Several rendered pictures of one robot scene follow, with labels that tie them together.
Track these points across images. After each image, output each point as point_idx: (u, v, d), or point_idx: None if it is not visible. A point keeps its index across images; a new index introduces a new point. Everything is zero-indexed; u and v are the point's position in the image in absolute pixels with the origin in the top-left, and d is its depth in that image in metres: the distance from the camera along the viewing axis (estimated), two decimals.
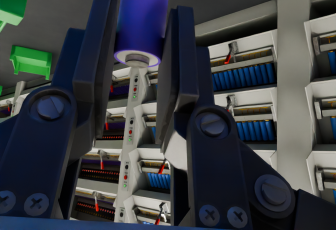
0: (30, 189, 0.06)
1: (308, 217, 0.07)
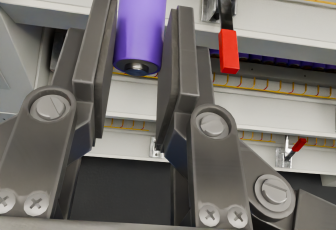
0: (30, 189, 0.06)
1: (308, 217, 0.07)
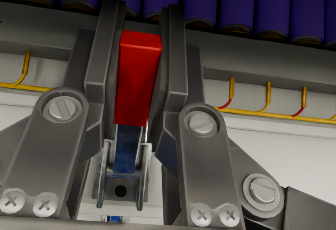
0: (40, 191, 0.06)
1: (297, 215, 0.07)
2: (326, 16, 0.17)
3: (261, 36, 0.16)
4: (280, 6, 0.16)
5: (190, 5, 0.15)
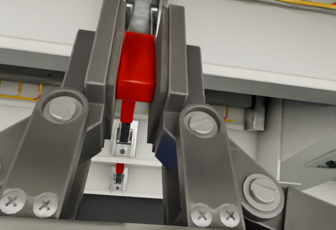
0: (40, 191, 0.06)
1: (297, 215, 0.07)
2: None
3: None
4: None
5: None
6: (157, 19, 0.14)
